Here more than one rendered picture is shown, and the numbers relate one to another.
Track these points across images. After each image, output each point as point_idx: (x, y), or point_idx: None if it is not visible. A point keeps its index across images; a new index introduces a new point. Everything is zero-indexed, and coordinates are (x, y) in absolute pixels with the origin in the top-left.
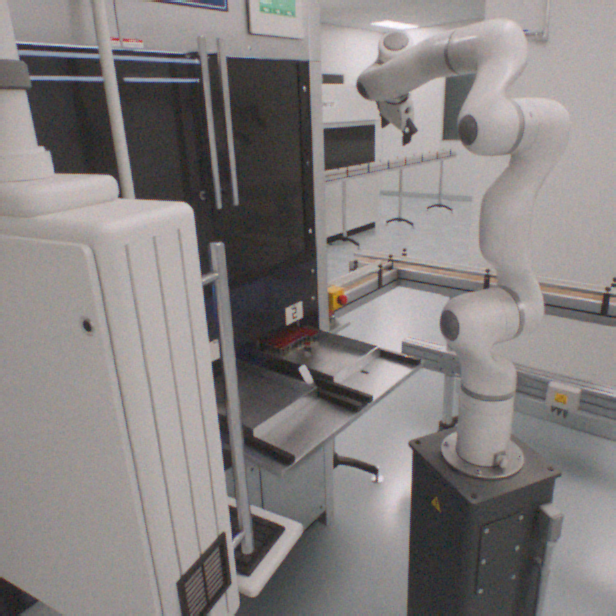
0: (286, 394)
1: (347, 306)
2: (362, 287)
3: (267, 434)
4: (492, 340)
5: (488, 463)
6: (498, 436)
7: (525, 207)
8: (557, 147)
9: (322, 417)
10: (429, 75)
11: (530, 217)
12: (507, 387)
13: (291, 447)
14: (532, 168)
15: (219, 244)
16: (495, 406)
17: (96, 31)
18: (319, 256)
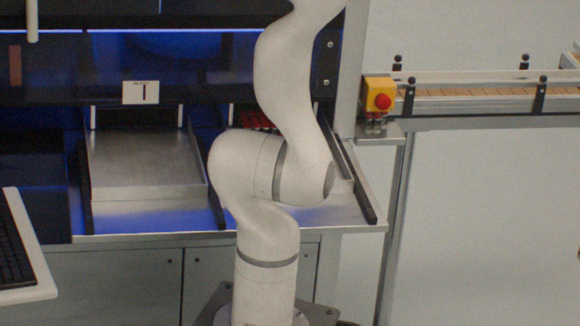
0: (185, 178)
1: (444, 119)
2: (489, 100)
3: (110, 202)
4: (236, 188)
5: None
6: (249, 304)
7: (274, 59)
8: (313, 8)
9: (178, 216)
10: None
11: (285, 72)
12: (259, 251)
13: (110, 223)
14: (291, 21)
15: None
16: (246, 267)
17: None
18: (348, 28)
